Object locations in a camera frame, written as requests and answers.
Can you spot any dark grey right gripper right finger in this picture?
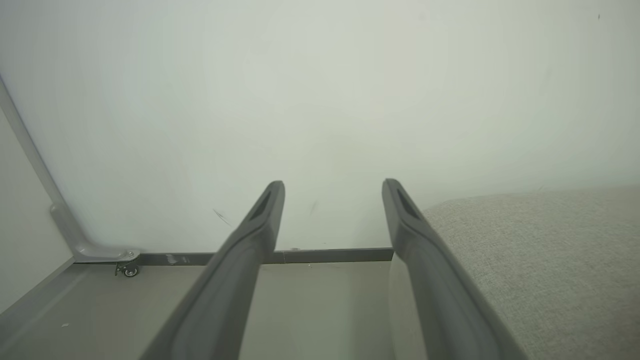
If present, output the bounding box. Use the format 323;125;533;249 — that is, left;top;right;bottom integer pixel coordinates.
381;178;530;360

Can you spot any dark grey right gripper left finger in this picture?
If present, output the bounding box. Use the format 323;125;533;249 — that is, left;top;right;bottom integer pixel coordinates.
140;180;286;360

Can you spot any grey fabric sofa seat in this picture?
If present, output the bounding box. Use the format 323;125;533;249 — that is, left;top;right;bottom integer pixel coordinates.
389;185;640;360

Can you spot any dark baseboard strip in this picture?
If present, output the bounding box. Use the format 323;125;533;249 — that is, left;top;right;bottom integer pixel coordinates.
137;247;395;266

